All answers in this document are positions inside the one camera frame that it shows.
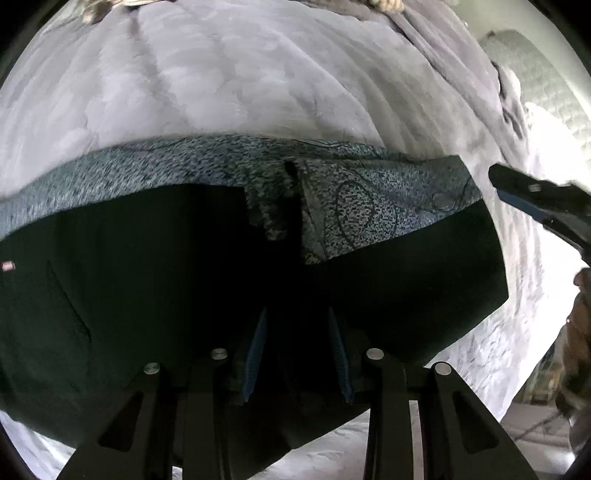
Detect dark pants with patterned waistband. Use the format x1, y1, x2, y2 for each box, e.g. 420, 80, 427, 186
1, 135, 508, 470

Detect person's right hand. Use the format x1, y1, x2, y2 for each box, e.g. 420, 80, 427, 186
556, 268, 590, 419

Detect grey quilted headboard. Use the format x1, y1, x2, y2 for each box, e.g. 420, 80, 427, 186
479, 30, 590, 151

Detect striped beige cloth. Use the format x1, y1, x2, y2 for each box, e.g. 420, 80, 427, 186
369, 0, 405, 13

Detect grey plush bed blanket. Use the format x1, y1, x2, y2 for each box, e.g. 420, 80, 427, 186
1, 1, 590, 479

